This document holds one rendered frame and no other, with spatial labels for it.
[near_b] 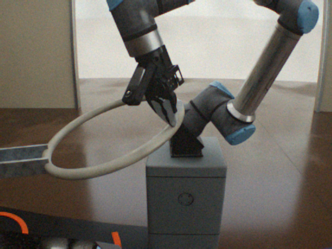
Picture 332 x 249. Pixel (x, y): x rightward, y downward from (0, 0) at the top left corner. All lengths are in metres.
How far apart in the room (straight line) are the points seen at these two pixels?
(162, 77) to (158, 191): 0.84
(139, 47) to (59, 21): 5.05
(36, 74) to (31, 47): 0.55
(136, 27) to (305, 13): 0.64
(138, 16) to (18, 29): 5.50
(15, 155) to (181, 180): 0.79
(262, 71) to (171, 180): 0.67
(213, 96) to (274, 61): 0.39
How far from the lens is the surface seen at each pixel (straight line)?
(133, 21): 0.64
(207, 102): 1.38
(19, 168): 0.87
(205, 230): 1.58
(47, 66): 5.83
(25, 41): 6.01
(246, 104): 1.24
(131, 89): 0.65
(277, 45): 1.12
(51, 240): 0.95
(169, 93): 0.68
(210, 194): 1.44
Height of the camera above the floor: 1.47
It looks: 18 degrees down
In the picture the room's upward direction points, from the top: straight up
